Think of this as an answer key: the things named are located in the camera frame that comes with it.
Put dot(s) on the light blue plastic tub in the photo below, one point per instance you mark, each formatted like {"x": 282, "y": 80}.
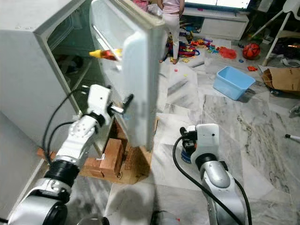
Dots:
{"x": 232, "y": 83}

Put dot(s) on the grey small fridge body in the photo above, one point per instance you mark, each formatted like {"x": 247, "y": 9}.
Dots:
{"x": 28, "y": 61}

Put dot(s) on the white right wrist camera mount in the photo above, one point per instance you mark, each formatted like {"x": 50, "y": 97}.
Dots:
{"x": 208, "y": 139}

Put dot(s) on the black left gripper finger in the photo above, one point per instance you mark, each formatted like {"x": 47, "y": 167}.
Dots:
{"x": 128, "y": 103}

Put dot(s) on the flat screen TV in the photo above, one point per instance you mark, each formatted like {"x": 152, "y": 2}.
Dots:
{"x": 220, "y": 3}

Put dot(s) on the small orange toy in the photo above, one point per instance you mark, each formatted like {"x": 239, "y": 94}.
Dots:
{"x": 252, "y": 68}

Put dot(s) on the red ball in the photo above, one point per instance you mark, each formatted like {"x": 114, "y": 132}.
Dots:
{"x": 251, "y": 50}

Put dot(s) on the white TV stand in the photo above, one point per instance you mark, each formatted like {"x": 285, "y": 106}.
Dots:
{"x": 220, "y": 26}

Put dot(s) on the yellow sauce bottle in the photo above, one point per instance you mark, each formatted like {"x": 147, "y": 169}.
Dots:
{"x": 104, "y": 54}

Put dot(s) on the red plastic toy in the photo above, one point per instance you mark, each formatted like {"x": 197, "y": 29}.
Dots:
{"x": 227, "y": 52}

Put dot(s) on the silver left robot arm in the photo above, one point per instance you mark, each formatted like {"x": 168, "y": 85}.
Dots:
{"x": 75, "y": 140}

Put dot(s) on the colourful toy pile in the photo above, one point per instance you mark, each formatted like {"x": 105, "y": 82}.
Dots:
{"x": 197, "y": 46}

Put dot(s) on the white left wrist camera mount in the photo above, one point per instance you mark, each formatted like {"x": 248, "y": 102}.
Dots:
{"x": 99, "y": 98}

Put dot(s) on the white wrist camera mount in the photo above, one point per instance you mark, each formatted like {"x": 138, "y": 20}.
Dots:
{"x": 99, "y": 98}
{"x": 208, "y": 139}

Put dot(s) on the child in pink shirt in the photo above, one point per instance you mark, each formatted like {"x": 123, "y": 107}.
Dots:
{"x": 172, "y": 28}

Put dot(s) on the white stick with black tip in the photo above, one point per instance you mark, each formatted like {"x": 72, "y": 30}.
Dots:
{"x": 293, "y": 138}

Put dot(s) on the brown cardboard box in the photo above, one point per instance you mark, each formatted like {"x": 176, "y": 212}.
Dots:
{"x": 283, "y": 78}

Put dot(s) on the white high chair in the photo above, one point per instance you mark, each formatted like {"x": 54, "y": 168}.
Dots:
{"x": 279, "y": 33}

